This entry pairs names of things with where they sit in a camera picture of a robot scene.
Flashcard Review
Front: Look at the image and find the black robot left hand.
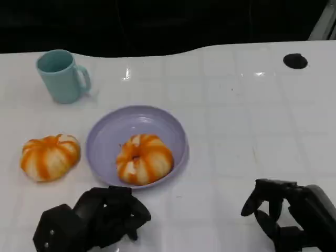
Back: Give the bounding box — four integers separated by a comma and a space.
73, 185, 152, 250

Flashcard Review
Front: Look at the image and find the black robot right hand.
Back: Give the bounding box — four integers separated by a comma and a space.
240, 178, 336, 252

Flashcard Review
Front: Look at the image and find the orange white toy bread roll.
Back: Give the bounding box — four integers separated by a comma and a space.
115, 134, 175, 186
20, 133, 81, 183

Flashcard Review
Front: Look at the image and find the lilac plate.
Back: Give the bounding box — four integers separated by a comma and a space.
86, 104, 190, 190

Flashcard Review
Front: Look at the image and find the pale green mug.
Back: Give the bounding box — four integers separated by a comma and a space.
36, 49, 92, 104

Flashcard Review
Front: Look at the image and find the black round table grommet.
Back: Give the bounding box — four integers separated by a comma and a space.
282, 53, 308, 70

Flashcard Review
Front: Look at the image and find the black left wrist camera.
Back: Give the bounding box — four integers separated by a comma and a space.
33, 203, 85, 252

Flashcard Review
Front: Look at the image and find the white metal frame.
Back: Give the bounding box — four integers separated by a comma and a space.
308, 0, 336, 40

